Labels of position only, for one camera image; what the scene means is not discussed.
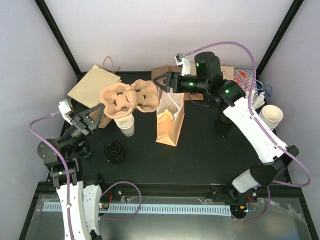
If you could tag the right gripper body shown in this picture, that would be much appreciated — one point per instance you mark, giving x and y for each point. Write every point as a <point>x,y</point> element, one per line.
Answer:
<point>201,85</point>

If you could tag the yellow kraft paper bag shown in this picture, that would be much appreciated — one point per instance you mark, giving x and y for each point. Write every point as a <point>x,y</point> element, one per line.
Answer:
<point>87,91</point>

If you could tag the stack of pulp cup carriers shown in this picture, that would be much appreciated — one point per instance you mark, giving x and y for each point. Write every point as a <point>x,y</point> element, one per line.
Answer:
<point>104,121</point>

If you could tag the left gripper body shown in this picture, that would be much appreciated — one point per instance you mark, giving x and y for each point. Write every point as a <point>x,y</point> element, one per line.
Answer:
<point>83,129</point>

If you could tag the orange paper bag white handles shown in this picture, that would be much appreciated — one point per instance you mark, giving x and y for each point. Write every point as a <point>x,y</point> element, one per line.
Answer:
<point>170,116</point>

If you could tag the pulp cup carrier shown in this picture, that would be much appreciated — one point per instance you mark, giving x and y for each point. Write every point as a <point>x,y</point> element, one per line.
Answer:
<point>122,99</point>

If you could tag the white slotted cable duct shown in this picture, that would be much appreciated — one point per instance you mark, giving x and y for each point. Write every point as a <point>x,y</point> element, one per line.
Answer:
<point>163,209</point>

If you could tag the cup of white straws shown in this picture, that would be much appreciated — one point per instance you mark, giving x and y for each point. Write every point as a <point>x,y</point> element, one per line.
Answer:
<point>257,99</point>

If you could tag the brown flat paper bag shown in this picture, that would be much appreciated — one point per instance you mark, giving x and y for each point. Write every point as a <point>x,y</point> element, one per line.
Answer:
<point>162,70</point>

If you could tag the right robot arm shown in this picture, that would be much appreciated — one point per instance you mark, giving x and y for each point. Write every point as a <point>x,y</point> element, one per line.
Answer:
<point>227,96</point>

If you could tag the stack of white paper cups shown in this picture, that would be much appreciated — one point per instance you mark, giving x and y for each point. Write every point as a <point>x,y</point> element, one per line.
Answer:
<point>126,124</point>

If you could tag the stack of black cup lids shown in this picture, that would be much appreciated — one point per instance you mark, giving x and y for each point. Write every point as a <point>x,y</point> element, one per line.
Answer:
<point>114,152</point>

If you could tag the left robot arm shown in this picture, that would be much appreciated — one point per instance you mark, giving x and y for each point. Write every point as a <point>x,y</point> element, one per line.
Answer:
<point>62,156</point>

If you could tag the stack of plain paper cups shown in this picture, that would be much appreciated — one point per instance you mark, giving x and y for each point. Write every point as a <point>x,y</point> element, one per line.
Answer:
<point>271,115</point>

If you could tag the blue checkered paper bag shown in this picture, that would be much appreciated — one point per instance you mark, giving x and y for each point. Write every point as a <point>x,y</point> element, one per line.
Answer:
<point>243,77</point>

